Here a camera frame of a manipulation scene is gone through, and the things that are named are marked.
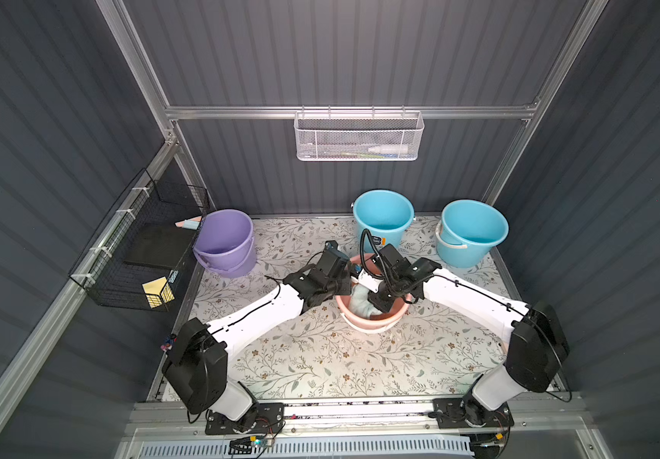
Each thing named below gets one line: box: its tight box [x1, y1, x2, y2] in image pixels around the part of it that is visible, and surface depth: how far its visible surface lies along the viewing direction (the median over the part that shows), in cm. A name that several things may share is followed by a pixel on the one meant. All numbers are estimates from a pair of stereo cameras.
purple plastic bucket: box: [193, 208, 258, 279], surface depth 95 cm
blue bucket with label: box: [352, 188, 417, 253], surface depth 102 cm
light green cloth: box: [349, 283, 383, 320], surface depth 84 cm
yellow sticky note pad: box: [141, 275, 176, 309], surface depth 68 cm
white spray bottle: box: [367, 144, 409, 154], surface depth 93 cm
